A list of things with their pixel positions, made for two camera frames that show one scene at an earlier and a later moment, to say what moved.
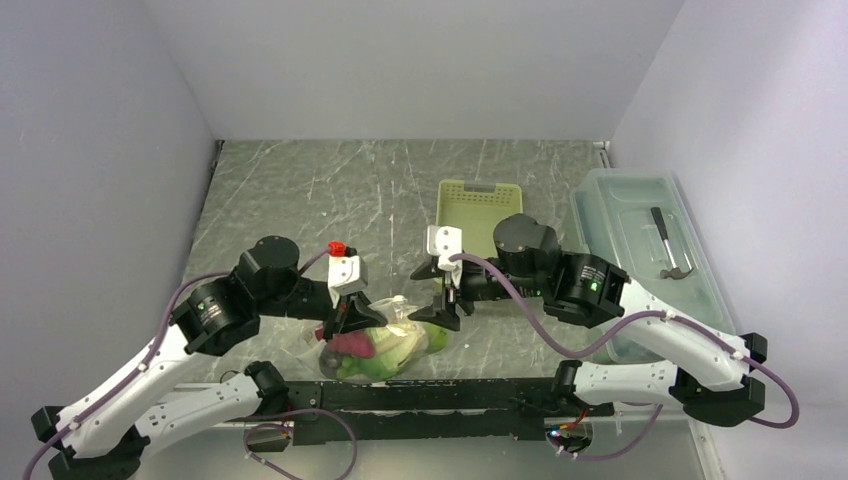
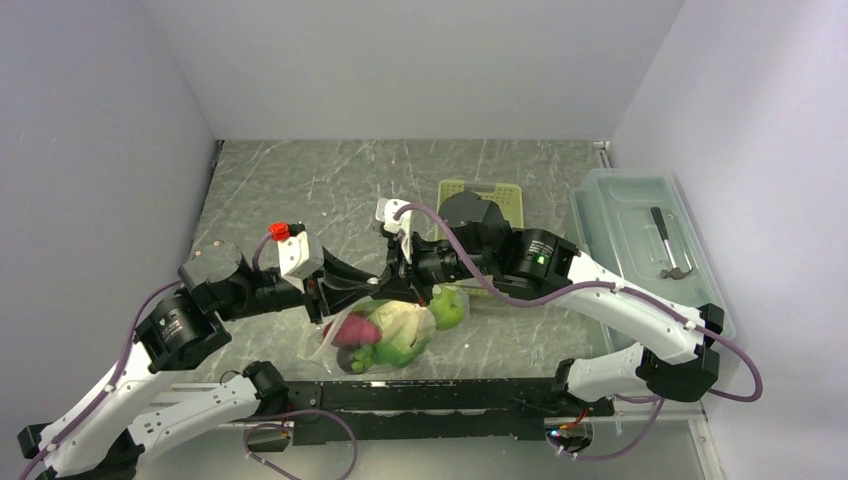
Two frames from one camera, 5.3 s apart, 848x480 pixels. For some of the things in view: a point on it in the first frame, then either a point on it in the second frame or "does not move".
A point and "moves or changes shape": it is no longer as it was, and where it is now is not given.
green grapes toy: (329, 363) -> (355, 359)
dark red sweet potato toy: (356, 344) moves or changes shape
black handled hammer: (676, 272) does not move
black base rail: (390, 411) does not move
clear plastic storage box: (643, 222) does not move
